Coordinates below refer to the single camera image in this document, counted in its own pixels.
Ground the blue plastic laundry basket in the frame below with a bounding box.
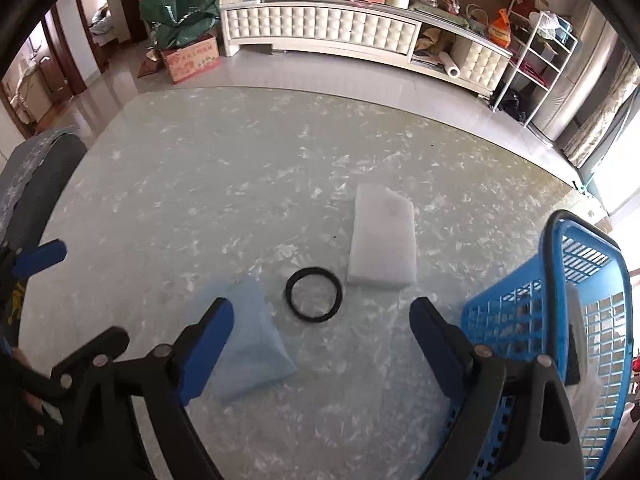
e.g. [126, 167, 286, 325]
[424, 209, 636, 480]

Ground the white grey mask cloth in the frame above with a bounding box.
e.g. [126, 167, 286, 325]
[565, 283, 588, 386]

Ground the white tufted TV cabinet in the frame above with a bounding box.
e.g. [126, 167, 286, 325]
[220, 0, 511, 99]

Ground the white metal shelf rack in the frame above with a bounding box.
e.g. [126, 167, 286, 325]
[492, 8, 579, 127]

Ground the white foam sponge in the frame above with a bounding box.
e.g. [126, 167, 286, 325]
[347, 183, 418, 289]

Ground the light blue cloth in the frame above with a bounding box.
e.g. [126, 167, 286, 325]
[194, 275, 296, 405]

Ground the orange bag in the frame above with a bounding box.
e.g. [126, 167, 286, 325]
[488, 8, 511, 49]

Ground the black rubber ring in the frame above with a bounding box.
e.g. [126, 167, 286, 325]
[284, 265, 344, 323]

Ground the dark grey chair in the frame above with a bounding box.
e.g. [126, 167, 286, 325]
[1, 127, 87, 252]

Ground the pink cardboard box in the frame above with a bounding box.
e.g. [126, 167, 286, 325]
[160, 36, 220, 84]

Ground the green plastic bag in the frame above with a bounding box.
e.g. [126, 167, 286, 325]
[139, 0, 220, 51]

